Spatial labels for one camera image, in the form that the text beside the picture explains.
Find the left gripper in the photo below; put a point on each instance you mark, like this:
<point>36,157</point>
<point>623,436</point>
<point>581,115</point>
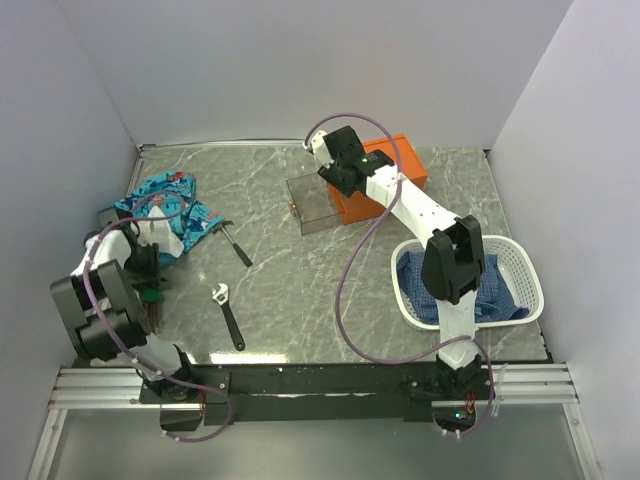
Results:
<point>151,272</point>

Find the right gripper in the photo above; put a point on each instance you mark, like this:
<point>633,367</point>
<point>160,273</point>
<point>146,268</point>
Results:
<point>328,171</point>

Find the green hex key set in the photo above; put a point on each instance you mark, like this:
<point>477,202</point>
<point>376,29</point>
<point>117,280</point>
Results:
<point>152,300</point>

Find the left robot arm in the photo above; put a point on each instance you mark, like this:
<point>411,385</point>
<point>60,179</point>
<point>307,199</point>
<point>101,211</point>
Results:
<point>109,305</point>

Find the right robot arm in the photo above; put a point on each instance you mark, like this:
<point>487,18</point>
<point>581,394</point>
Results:
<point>454,259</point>

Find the turquoise shark print cloth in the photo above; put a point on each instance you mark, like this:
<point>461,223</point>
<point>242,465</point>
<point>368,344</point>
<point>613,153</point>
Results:
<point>175,193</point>

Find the black adjustable wrench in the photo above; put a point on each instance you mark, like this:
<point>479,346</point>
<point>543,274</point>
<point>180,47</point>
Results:
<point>220,294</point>

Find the black base crossbar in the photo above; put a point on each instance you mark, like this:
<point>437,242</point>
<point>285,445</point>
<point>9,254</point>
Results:
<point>348,391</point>

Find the blue checked cloth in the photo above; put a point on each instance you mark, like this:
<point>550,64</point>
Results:
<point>494,301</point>

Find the white plastic basket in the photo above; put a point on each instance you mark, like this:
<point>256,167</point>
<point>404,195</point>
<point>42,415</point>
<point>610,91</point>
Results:
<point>514,265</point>

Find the black handled hammer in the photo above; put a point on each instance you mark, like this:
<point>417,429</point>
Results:
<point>222,227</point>

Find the aluminium rail frame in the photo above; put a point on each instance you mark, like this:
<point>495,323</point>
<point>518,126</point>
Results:
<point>323,298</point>

